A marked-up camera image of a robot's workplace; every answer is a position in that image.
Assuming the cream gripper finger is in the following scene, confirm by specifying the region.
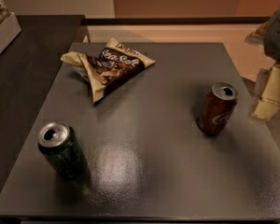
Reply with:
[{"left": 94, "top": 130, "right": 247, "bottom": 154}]
[{"left": 251, "top": 62, "right": 280, "bottom": 120}]

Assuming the red coke can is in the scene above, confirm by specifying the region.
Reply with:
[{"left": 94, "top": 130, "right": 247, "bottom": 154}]
[{"left": 197, "top": 82, "right": 238, "bottom": 135}]

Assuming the green soda can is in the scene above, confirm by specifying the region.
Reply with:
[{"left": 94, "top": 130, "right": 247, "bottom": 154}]
[{"left": 37, "top": 121, "right": 87, "bottom": 179}]

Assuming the sea salt chip bag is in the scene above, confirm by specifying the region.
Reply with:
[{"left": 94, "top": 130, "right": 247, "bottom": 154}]
[{"left": 61, "top": 37, "right": 154, "bottom": 104}]

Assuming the white snack box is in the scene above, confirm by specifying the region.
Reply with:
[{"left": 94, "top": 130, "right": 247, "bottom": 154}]
[{"left": 0, "top": 0, "right": 22, "bottom": 65}]

